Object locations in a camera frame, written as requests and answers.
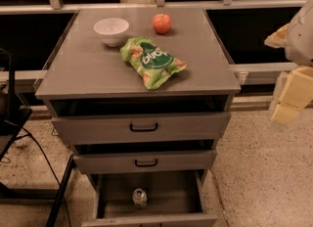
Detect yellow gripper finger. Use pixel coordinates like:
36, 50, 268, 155
271, 67, 313, 126
264, 23, 290, 48

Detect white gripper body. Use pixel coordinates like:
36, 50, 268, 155
285, 0, 313, 67

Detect silver green 7up can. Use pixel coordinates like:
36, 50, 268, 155
132, 188, 148, 209

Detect grey middle drawer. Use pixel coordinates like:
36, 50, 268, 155
74, 141, 216, 174

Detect grey drawer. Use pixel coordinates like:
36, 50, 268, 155
81, 170, 217, 227
74, 141, 216, 174
48, 95, 232, 146

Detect grey drawer cabinet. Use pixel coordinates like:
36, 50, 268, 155
34, 6, 242, 227

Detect grey bottom drawer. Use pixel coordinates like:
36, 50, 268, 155
81, 170, 217, 227

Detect grey top drawer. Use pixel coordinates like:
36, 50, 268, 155
48, 95, 232, 146

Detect red apple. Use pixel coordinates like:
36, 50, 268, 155
153, 13, 172, 34

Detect green chip bag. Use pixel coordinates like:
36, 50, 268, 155
120, 36, 187, 90

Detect white bowl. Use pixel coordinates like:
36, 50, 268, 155
94, 18, 129, 47

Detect metal window railing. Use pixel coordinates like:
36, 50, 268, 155
0, 0, 313, 95

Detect black cable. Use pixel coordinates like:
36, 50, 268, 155
0, 119, 72, 227

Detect black stand frame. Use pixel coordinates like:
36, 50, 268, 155
0, 49, 73, 227

